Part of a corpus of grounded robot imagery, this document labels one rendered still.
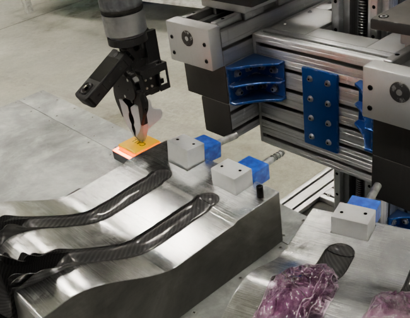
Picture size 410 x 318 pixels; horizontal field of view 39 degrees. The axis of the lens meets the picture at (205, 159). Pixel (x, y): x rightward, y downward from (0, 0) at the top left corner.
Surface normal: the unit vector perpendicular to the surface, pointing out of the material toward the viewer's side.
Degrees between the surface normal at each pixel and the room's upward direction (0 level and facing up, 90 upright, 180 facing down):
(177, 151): 84
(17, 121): 0
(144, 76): 90
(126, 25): 90
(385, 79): 90
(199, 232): 3
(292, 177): 0
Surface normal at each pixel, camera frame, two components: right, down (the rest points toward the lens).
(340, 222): -0.50, 0.50
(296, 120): -0.73, 0.43
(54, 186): -0.12, -0.85
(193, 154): 0.67, 0.34
